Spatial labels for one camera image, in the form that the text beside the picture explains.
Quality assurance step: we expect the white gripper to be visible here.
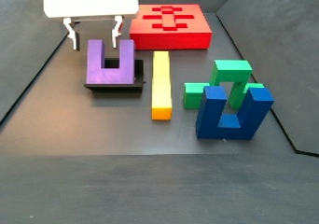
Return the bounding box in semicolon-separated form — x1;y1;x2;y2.
44;0;139;50

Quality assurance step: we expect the purple U-shaped block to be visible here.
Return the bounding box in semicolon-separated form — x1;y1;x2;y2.
86;39;135;85

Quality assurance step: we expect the black angled fixture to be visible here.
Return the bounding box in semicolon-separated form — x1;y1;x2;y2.
84;58;144;92

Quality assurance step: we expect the red board with slots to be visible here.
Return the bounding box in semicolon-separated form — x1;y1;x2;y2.
130;4;214;50

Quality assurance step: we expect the yellow long block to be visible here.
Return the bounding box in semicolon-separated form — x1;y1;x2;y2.
152;51;172;120

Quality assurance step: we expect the green stepped block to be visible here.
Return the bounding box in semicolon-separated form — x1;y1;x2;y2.
183;60;264;109

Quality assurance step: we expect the blue U-shaped block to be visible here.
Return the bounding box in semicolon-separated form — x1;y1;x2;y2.
196;86;274;140

